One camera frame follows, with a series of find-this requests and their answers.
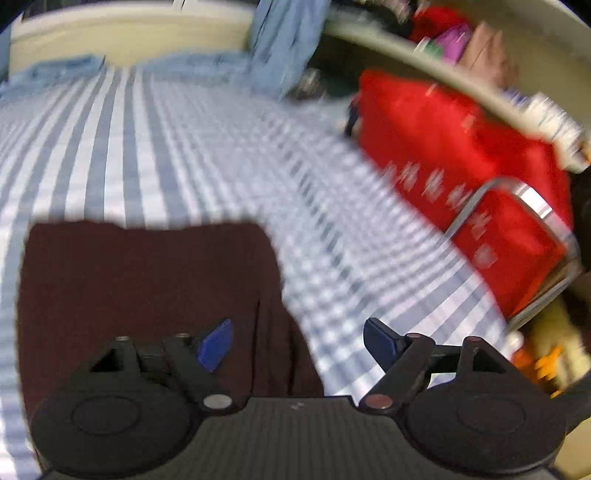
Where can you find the red clothing on shelf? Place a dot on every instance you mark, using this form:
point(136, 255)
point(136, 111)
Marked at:
point(434, 21)

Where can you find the white curved shelf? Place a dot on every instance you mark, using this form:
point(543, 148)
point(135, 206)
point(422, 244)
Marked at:
point(528, 63)

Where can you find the blue white checked bedsheet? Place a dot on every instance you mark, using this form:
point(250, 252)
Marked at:
point(140, 149)

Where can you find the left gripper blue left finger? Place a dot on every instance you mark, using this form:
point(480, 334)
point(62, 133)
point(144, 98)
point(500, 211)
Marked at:
point(213, 346)

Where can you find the dark maroon printed shirt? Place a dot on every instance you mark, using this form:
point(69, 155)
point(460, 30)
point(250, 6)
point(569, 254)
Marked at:
point(82, 284)

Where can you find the grey metal chair frame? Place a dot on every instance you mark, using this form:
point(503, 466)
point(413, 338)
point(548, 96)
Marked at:
point(553, 225)

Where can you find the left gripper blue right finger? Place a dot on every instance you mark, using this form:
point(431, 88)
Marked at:
point(384, 344)

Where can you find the red fabric tote bag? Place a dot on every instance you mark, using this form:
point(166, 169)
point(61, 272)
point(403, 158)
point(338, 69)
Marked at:
point(438, 148)

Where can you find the right blue curtain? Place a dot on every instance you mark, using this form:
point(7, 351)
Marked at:
point(282, 38)

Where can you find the pink handbag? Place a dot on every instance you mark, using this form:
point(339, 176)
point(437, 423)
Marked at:
point(453, 42)

